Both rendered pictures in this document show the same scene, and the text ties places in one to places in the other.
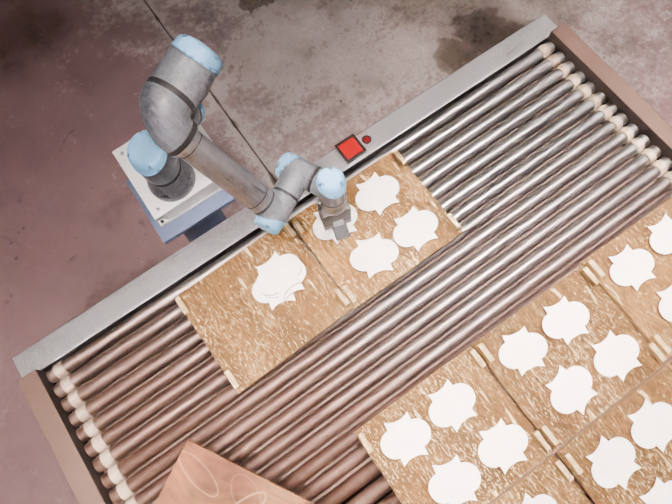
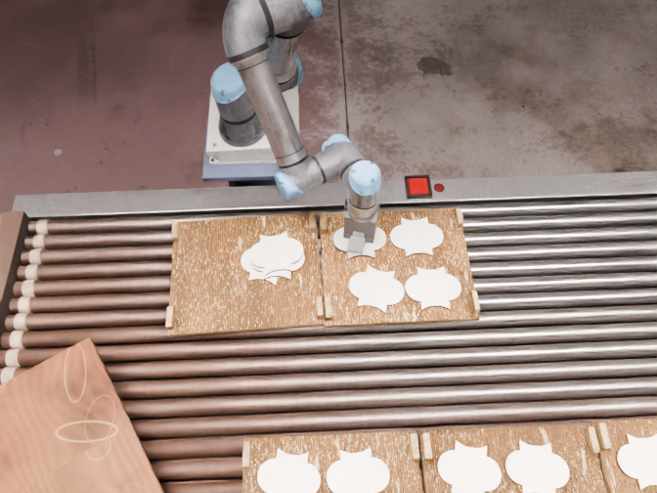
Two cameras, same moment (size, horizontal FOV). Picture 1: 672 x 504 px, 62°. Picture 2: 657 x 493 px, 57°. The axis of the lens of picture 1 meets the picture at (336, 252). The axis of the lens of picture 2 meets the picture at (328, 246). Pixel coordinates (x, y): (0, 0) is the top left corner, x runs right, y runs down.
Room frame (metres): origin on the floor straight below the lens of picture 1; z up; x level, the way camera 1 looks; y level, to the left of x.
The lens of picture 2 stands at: (-0.19, -0.32, 2.39)
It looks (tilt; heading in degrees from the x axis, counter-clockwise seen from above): 60 degrees down; 26
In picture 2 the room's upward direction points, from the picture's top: straight up
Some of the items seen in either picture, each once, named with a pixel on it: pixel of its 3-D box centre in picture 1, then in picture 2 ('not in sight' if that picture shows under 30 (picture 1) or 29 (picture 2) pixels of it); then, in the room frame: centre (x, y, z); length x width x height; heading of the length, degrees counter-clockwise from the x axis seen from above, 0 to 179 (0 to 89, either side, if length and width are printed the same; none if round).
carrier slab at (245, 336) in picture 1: (263, 303); (245, 271); (0.40, 0.23, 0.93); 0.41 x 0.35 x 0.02; 121
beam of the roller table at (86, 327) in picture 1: (308, 184); (360, 198); (0.79, 0.06, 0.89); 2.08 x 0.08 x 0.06; 119
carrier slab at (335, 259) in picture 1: (375, 226); (395, 264); (0.60, -0.13, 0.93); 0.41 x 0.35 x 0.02; 119
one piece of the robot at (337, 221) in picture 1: (335, 216); (358, 226); (0.61, -0.01, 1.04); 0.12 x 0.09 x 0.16; 14
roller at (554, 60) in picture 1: (329, 210); (363, 229); (0.69, 0.01, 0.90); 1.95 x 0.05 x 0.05; 119
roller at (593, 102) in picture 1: (366, 259); (368, 291); (0.51, -0.09, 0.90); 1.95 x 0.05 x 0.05; 119
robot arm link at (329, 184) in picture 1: (330, 186); (364, 184); (0.63, -0.01, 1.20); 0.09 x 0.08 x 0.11; 55
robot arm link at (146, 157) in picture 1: (153, 156); (235, 90); (0.83, 0.50, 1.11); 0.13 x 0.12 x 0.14; 145
